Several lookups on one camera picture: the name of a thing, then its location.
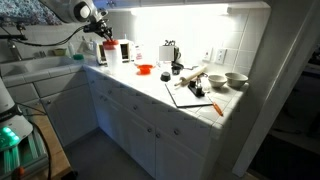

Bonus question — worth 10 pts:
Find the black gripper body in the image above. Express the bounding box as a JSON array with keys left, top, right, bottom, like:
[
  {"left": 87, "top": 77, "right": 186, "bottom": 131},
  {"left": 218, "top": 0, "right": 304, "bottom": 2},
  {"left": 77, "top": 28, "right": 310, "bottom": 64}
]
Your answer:
[{"left": 94, "top": 19, "right": 112, "bottom": 37}]

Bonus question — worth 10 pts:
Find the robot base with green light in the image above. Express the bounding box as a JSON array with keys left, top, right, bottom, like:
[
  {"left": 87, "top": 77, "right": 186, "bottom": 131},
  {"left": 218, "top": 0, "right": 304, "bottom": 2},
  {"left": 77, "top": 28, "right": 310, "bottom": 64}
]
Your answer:
[{"left": 0, "top": 78, "right": 35, "bottom": 152}]

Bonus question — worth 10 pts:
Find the translucent white plastic jug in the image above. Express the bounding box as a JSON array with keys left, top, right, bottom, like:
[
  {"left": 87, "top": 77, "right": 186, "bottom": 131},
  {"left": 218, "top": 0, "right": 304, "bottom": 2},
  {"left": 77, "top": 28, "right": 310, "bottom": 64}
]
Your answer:
[{"left": 103, "top": 39, "right": 122, "bottom": 75}]

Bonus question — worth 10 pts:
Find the white toaster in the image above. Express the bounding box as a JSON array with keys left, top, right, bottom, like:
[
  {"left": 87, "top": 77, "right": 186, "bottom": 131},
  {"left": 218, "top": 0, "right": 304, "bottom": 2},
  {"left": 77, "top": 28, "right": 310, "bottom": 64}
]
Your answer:
[{"left": 95, "top": 38, "right": 135, "bottom": 65}]

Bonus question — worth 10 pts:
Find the clear plastic water bottle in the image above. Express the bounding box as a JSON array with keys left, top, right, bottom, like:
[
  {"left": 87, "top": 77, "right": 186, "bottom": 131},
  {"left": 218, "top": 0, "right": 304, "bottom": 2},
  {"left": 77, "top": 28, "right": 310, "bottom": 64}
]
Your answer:
[{"left": 134, "top": 44, "right": 145, "bottom": 63}]

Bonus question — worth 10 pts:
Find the white soap bottle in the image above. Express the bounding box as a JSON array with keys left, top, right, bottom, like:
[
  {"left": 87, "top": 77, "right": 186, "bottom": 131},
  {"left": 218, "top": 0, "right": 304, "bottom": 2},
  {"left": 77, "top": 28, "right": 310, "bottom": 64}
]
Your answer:
[{"left": 67, "top": 41, "right": 76, "bottom": 58}]

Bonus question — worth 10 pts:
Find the red plastic colander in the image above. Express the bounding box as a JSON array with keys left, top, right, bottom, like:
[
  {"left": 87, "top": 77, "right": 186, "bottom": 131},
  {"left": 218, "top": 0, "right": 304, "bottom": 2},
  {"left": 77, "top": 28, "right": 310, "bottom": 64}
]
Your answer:
[{"left": 134, "top": 63, "right": 156, "bottom": 76}]

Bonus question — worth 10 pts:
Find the yellow green small bowl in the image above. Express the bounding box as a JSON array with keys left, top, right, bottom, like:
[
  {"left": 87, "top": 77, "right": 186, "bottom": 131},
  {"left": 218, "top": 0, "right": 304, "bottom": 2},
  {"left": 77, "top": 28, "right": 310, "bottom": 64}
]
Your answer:
[{"left": 53, "top": 47, "right": 68, "bottom": 57}]

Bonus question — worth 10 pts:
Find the black ornate table clock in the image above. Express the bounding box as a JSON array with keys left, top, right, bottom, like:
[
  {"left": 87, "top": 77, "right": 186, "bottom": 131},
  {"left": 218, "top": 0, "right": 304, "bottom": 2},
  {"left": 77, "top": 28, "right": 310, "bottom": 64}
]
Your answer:
[{"left": 158, "top": 39, "right": 177, "bottom": 63}]

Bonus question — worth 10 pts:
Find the black mug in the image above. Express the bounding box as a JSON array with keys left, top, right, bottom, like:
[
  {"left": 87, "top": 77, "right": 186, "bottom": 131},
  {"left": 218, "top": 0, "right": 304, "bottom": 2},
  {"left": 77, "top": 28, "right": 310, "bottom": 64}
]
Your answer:
[{"left": 170, "top": 62, "right": 184, "bottom": 76}]

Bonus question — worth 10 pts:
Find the cabinet strip light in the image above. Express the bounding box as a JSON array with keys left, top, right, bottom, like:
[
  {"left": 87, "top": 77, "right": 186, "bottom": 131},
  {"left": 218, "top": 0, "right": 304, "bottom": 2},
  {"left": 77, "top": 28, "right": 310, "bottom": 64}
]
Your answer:
[{"left": 129, "top": 3, "right": 232, "bottom": 18}]

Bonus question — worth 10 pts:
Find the white kitchen sink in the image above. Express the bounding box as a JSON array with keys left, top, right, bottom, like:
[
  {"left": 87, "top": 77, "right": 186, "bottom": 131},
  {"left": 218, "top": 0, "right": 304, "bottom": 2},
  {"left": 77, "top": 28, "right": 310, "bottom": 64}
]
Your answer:
[{"left": 0, "top": 54, "right": 84, "bottom": 80}]

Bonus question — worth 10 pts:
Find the floral curtain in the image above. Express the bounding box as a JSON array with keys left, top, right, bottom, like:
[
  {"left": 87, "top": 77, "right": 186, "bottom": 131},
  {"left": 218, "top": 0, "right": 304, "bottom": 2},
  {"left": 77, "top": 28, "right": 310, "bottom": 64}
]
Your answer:
[{"left": 0, "top": 0, "right": 63, "bottom": 27}]

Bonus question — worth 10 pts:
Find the white sink cabinet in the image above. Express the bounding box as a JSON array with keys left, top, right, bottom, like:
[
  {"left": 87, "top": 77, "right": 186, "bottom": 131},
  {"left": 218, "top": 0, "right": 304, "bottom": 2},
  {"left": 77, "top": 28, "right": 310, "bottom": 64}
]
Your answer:
[{"left": 0, "top": 70, "right": 100, "bottom": 148}]

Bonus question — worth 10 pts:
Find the black clamp bar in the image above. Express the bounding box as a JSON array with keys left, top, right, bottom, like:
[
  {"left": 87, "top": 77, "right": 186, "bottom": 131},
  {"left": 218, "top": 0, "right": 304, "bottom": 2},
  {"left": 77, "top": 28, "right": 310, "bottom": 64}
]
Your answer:
[{"left": 0, "top": 32, "right": 28, "bottom": 42}]

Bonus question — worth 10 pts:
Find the wooden rolling pin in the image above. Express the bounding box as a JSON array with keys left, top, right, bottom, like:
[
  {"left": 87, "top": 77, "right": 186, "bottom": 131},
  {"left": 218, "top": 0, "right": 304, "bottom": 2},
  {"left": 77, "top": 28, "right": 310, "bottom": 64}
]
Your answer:
[{"left": 173, "top": 64, "right": 209, "bottom": 88}]

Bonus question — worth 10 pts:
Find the white cutting board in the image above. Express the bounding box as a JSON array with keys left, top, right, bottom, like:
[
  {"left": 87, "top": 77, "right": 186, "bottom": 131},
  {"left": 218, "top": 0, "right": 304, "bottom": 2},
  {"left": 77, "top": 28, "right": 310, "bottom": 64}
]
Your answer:
[{"left": 164, "top": 81, "right": 214, "bottom": 109}]

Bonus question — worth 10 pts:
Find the white power outlet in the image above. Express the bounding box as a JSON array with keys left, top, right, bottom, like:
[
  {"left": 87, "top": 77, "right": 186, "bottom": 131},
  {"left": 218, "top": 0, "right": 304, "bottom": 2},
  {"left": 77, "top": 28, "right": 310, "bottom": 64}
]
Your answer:
[{"left": 214, "top": 47, "right": 228, "bottom": 65}]

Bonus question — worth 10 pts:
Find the white base cabinet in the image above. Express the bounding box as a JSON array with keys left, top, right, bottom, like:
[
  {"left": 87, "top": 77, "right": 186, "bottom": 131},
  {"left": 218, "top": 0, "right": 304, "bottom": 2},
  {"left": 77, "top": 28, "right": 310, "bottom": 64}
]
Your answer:
[{"left": 83, "top": 70, "right": 236, "bottom": 180}]

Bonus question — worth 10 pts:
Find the small white ceramic bowl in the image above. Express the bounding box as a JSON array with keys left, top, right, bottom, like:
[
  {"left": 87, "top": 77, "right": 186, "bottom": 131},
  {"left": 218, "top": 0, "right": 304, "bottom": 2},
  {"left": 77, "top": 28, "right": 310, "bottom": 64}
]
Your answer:
[{"left": 207, "top": 74, "right": 228, "bottom": 89}]

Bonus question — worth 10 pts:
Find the wooden cart top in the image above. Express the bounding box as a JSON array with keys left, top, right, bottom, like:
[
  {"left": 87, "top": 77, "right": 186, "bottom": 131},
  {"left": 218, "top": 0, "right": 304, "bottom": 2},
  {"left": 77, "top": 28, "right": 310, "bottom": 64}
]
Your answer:
[{"left": 22, "top": 105, "right": 73, "bottom": 180}]

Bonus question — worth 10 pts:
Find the large white ceramic bowl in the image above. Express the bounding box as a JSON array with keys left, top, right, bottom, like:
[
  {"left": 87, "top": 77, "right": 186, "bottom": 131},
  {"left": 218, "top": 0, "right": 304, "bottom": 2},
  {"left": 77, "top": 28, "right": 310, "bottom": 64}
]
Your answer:
[{"left": 224, "top": 71, "right": 250, "bottom": 90}]

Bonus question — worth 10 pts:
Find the red round button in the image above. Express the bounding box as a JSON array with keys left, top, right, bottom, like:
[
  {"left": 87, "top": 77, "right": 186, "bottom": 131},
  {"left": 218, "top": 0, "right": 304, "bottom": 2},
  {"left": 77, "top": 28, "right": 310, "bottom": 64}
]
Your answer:
[{"left": 12, "top": 166, "right": 26, "bottom": 180}]

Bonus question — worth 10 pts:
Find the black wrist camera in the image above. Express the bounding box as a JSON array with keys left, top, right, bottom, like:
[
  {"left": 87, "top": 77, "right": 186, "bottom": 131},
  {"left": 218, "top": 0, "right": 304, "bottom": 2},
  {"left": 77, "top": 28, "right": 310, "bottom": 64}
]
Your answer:
[{"left": 83, "top": 21, "right": 98, "bottom": 34}]

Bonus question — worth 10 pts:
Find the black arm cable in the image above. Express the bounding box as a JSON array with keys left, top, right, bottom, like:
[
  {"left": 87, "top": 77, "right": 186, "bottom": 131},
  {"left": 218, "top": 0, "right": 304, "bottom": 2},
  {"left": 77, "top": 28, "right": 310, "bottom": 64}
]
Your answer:
[{"left": 9, "top": 24, "right": 88, "bottom": 48}]

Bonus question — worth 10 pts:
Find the white wall cabinet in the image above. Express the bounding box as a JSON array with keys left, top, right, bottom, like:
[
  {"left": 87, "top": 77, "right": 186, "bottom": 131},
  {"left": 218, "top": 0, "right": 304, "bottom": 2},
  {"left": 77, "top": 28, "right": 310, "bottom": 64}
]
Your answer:
[{"left": 93, "top": 0, "right": 272, "bottom": 10}]

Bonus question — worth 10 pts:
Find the thin metal wire utensil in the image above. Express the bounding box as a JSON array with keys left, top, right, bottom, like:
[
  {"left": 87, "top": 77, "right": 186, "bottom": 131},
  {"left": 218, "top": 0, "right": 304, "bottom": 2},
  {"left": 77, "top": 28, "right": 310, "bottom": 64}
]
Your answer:
[{"left": 182, "top": 64, "right": 200, "bottom": 72}]

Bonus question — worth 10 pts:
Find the white light switch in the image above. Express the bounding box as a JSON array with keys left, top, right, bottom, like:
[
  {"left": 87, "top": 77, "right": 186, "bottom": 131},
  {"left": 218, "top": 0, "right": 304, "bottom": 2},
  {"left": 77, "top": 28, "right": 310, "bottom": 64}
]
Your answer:
[{"left": 202, "top": 47, "right": 214, "bottom": 63}]

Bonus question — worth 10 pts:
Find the black base cable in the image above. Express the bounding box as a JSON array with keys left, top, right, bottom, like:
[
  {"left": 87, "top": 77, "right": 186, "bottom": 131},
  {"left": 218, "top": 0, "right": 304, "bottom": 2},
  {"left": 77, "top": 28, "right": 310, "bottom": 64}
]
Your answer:
[{"left": 16, "top": 102, "right": 53, "bottom": 180}]

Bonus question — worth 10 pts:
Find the orange handled peeler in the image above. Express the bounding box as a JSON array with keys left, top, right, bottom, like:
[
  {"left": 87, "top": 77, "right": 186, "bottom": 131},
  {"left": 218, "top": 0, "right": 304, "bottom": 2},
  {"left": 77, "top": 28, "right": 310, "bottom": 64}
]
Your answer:
[{"left": 206, "top": 94, "right": 225, "bottom": 117}]

